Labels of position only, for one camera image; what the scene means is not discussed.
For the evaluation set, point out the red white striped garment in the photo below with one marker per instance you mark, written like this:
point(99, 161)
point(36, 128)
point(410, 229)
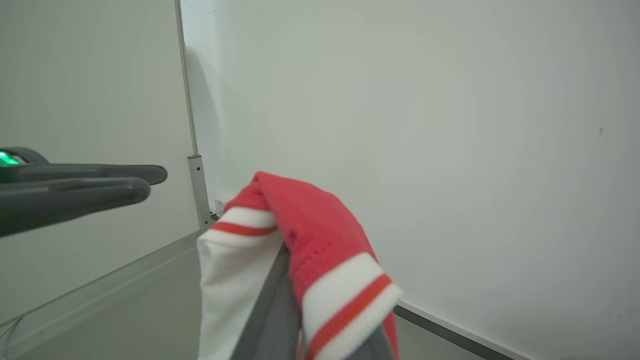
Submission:
point(320, 235)

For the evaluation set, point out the grey metal corner post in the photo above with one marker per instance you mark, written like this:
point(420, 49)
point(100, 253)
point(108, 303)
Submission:
point(200, 190)

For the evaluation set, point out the thin wall panel edge strip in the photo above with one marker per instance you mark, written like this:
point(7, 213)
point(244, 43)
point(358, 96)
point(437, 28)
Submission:
point(186, 75)

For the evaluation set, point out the light grey skirting board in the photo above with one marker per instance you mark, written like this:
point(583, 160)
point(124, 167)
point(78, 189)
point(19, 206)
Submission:
point(90, 292)

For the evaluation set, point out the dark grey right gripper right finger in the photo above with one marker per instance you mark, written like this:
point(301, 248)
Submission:
point(376, 345)

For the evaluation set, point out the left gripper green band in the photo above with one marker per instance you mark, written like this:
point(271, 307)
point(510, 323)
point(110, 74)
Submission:
point(15, 157)

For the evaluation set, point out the dark grey skirting board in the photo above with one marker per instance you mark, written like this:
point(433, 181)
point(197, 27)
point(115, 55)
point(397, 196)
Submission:
point(450, 331)

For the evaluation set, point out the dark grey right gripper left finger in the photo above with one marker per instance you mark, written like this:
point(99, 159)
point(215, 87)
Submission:
point(272, 310)

